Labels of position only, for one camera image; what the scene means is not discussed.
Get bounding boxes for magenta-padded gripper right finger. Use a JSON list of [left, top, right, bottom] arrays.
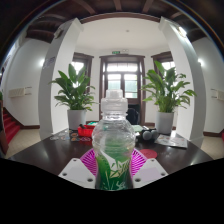
[[129, 148, 169, 190]]

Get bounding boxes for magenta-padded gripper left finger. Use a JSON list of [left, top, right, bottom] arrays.
[[58, 148, 99, 190]]

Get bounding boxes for clear green-labelled drink bottle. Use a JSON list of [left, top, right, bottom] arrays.
[[91, 89, 137, 192]]

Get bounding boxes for flat round red coaster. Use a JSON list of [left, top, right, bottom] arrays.
[[139, 148, 158, 160]]

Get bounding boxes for grey dumbbell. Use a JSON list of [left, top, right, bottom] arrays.
[[138, 128, 160, 144]]

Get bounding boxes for printed paper leaflet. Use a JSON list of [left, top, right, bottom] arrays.
[[154, 133, 189, 149]]

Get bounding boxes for red plastic box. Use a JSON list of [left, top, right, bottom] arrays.
[[77, 123, 98, 138]]

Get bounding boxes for green plant in white pot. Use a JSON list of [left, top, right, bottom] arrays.
[[141, 60, 198, 136], [49, 63, 98, 132]]

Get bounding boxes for red carpeted stairs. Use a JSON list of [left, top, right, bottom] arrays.
[[1, 108, 21, 144]]

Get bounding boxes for dark wooden glazed door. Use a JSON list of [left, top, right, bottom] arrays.
[[99, 54, 147, 126]]

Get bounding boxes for dark-framed window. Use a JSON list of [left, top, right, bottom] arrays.
[[151, 50, 177, 73], [71, 52, 95, 94]]

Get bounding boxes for white wall radiator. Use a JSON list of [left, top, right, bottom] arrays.
[[8, 86, 33, 99], [210, 88, 224, 102]]

